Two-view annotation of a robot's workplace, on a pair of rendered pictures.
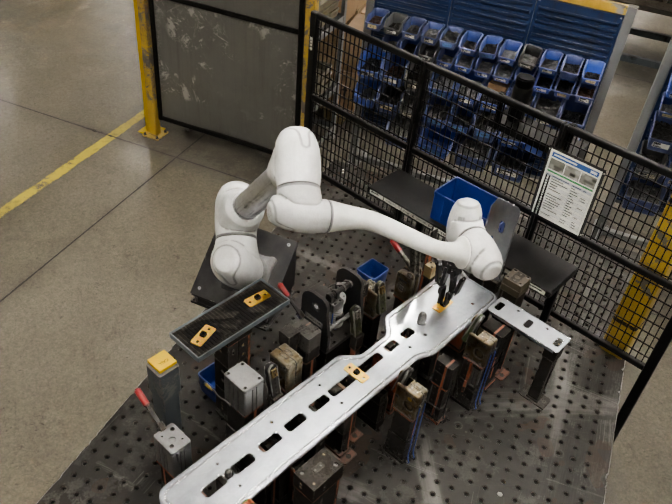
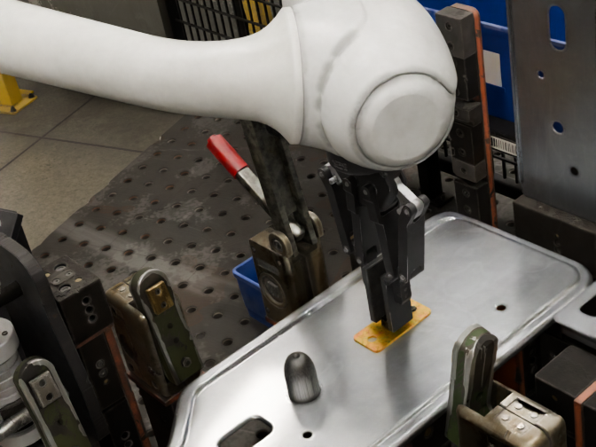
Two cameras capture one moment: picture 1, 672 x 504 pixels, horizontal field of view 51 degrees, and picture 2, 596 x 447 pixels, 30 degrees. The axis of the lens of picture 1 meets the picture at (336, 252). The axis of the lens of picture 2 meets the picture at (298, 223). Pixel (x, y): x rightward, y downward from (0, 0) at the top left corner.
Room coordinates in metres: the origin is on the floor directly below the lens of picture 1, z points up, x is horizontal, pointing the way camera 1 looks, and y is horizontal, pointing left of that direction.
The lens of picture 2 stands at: (0.96, -0.58, 1.74)
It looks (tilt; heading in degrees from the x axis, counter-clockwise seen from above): 33 degrees down; 16
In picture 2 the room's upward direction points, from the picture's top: 12 degrees counter-clockwise
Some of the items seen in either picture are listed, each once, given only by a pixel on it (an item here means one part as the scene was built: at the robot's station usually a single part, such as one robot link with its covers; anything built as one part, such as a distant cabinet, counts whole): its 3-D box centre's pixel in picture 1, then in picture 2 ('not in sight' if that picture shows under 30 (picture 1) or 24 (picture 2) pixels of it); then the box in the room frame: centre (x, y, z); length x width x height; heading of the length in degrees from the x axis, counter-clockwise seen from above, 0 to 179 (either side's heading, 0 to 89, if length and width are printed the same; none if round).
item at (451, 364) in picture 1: (441, 389); not in sight; (1.60, -0.41, 0.84); 0.11 x 0.08 x 0.29; 51
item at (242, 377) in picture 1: (243, 418); not in sight; (1.34, 0.23, 0.90); 0.13 x 0.10 x 0.41; 51
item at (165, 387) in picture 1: (167, 412); not in sight; (1.32, 0.46, 0.92); 0.08 x 0.08 x 0.44; 51
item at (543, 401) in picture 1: (544, 371); not in sight; (1.73, -0.79, 0.84); 0.11 x 0.06 x 0.29; 51
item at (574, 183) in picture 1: (566, 191); not in sight; (2.22, -0.83, 1.30); 0.23 x 0.02 x 0.31; 51
